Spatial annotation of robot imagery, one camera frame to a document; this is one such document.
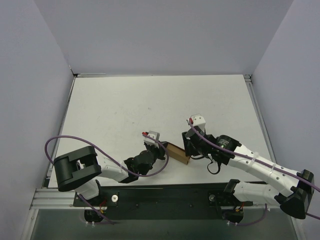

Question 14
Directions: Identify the brown paper box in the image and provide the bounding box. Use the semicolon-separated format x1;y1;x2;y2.
166;142;190;165

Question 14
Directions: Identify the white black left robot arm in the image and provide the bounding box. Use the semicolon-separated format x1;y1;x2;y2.
53;142;168;206

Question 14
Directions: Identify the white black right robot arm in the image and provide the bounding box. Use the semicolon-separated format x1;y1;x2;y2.
182;126;315;220

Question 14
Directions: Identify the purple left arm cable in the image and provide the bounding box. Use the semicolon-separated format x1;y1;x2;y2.
44;134;169;178

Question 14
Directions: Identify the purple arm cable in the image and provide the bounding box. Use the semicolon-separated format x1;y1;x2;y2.
44;134;169;178
187;122;320;220

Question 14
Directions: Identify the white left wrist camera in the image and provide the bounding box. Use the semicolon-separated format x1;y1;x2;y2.
142;131;160;148

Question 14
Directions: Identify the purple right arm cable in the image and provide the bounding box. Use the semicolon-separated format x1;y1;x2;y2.
187;122;320;220

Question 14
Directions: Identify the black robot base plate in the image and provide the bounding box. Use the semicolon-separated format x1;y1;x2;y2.
89;183;253;221

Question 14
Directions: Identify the aluminium table edge rail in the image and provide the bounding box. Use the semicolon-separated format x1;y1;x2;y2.
243;74;277;163

